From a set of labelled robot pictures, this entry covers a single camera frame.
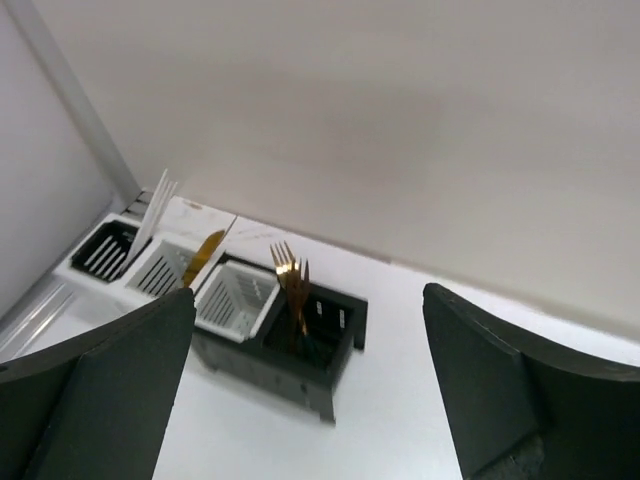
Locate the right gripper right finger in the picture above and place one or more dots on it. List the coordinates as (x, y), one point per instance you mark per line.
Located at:
(520, 406)

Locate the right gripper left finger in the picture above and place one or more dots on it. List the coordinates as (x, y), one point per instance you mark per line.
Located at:
(96, 406)

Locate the white chopstick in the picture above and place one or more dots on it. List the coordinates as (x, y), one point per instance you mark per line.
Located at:
(145, 226)
(160, 210)

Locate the gold knife green handle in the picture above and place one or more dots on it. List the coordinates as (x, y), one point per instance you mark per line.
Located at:
(202, 257)

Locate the gold fork green handle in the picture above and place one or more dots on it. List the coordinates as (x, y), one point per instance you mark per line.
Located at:
(281, 256)

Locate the copper small fork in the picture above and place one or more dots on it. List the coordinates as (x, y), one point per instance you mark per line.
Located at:
(297, 286)

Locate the white utensil caddy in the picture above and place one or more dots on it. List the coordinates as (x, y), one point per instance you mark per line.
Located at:
(95, 267)

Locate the black utensil caddy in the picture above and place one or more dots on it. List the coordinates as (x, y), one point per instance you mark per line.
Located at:
(244, 328)

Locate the aluminium frame left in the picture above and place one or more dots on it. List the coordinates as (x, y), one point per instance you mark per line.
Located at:
(66, 302)

